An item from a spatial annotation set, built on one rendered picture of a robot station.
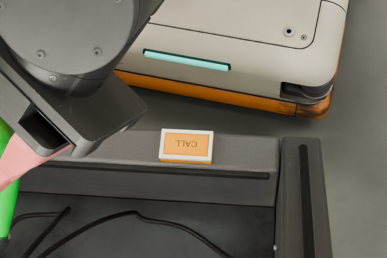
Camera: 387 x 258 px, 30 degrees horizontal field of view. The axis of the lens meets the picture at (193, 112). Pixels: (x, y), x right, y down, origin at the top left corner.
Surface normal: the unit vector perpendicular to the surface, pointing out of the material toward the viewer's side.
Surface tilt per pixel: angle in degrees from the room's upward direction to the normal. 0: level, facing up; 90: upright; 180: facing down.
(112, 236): 0
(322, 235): 43
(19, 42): 50
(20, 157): 64
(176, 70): 90
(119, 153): 0
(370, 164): 0
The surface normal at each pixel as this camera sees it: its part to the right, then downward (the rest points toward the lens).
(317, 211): 0.00, -0.91
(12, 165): -0.58, 0.51
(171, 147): -0.07, -0.38
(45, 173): -0.08, 0.92
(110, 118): 0.57, -0.67
